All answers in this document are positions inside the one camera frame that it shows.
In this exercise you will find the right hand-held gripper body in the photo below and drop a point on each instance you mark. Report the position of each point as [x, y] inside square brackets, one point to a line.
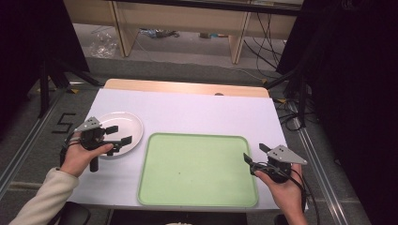
[281, 156]

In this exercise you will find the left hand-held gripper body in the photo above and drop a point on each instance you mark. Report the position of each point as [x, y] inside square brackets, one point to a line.
[90, 137]

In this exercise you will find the white round plate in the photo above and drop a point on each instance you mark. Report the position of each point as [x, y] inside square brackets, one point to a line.
[130, 123]

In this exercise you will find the person's left hand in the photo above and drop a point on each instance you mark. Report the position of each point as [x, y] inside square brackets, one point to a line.
[76, 157]

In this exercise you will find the person's right hand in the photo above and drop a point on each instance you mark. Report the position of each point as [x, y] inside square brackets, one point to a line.
[286, 193]

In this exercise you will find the yellow tape piece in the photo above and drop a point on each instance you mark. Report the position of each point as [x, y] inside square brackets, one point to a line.
[281, 100]
[74, 91]

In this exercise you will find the light green tray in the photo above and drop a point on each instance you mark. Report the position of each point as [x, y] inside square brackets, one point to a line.
[197, 172]

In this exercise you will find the black metal stand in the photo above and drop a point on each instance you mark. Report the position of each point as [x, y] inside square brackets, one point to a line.
[43, 90]
[302, 100]

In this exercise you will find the small dark round object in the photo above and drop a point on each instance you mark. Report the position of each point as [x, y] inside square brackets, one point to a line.
[219, 93]

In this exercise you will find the white table sheet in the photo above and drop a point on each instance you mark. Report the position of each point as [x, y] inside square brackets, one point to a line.
[194, 112]

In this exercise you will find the light wooden table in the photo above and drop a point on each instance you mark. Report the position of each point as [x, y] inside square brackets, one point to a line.
[175, 86]

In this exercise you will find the black chair seat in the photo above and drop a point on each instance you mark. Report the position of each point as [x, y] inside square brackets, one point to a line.
[75, 215]

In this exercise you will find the clear plastic bag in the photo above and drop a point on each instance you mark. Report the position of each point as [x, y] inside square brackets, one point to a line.
[101, 47]

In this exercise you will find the bluish crumpled wrapper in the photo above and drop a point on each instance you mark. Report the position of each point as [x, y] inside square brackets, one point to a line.
[156, 33]

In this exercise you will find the black curtain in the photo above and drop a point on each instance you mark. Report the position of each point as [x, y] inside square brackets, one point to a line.
[359, 78]
[25, 37]

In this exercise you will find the small brown and teal object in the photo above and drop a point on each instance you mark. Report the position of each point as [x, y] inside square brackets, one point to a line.
[212, 35]

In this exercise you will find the light wooden desk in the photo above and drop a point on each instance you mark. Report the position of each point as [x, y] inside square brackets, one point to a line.
[175, 18]

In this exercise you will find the metal floor rail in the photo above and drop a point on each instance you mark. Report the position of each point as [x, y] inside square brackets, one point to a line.
[29, 140]
[327, 184]

